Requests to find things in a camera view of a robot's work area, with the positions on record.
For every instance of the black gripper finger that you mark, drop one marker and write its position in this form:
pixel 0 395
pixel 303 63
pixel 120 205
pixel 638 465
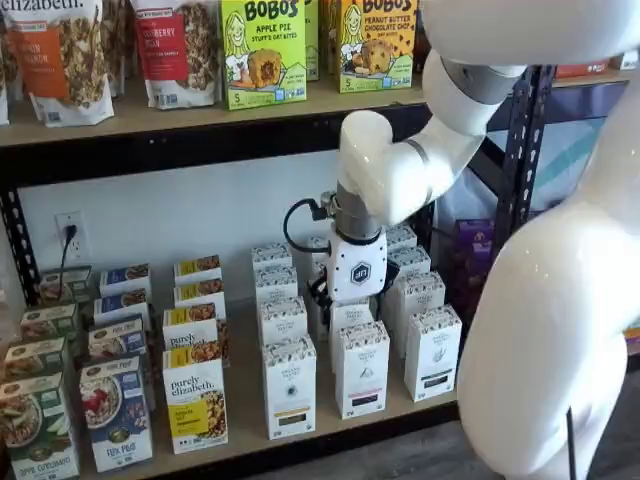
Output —
pixel 319 290
pixel 392 275

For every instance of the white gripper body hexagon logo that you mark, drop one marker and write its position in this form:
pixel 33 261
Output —
pixel 357 270

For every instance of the white tea box yellow strip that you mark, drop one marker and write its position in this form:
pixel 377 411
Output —
pixel 272 255
pixel 282 320
pixel 290 390
pixel 275 282

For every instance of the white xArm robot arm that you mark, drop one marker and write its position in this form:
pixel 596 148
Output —
pixel 550 325

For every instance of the white tea box pink strip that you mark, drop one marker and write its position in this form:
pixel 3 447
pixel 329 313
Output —
pixel 317 242
pixel 362 370
pixel 350 312
pixel 317 267

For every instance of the purple Annie's box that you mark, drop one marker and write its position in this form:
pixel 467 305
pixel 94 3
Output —
pixel 472 290
pixel 632 342
pixel 475 242

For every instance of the purely elizabeth yellow label box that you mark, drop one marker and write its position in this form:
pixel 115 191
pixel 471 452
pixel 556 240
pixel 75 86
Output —
pixel 187 327
pixel 195 400
pixel 200 295
pixel 197 267

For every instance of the tan shelf board with boxes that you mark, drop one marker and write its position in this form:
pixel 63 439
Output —
pixel 245 400

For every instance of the tan shelf board with bags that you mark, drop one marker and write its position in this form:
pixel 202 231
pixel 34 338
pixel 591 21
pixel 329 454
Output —
pixel 200 120

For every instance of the yellow Bobo's peanut butter box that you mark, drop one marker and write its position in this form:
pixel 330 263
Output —
pixel 377 45

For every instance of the green Bobo's apple pie box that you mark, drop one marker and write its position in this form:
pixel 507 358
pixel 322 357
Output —
pixel 262 55
pixel 311 40

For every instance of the green apple cinnamon cereal box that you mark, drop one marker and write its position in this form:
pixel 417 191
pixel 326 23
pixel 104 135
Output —
pixel 32 357
pixel 37 430
pixel 50 322
pixel 67 285

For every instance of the tan neighbour rack shelf board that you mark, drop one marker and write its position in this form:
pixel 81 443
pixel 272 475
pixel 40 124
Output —
pixel 590 81

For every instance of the orange snack box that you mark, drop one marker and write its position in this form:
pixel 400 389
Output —
pixel 582 69

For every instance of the white snack box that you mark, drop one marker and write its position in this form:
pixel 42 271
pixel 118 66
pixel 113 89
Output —
pixel 631 60

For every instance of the grey panel with teal stripe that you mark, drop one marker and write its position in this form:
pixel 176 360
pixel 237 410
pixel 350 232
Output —
pixel 565 150

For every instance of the granola bag red label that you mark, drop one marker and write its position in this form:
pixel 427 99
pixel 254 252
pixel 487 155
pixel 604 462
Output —
pixel 175 55

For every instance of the granola bag orange label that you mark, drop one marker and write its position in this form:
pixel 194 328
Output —
pixel 65 60

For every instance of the black metal shelving rack frame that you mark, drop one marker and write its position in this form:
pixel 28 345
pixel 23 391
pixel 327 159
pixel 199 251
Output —
pixel 200 155

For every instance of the black metal neighbour rack frame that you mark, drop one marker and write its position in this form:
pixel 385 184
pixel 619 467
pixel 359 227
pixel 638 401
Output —
pixel 537 100

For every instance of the white wall outlet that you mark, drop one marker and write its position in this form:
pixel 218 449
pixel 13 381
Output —
pixel 75 250

